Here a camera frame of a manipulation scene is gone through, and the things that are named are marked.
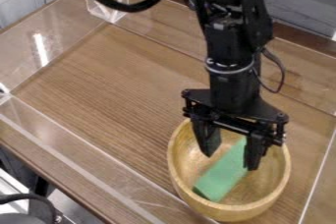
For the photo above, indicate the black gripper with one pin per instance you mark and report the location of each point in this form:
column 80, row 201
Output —
column 231, row 105

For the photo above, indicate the green block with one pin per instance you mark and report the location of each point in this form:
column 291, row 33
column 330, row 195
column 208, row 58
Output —
column 223, row 174

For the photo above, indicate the brown wooden bowl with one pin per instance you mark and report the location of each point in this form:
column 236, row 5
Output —
column 256, row 191

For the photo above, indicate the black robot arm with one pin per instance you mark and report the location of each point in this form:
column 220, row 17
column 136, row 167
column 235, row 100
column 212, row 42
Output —
column 238, row 29

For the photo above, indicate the clear acrylic tray wall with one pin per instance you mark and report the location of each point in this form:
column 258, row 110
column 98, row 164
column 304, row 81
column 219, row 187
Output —
column 112, row 191

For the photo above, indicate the clear acrylic corner bracket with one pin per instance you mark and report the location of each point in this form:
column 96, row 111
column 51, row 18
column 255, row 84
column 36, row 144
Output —
column 103, row 12

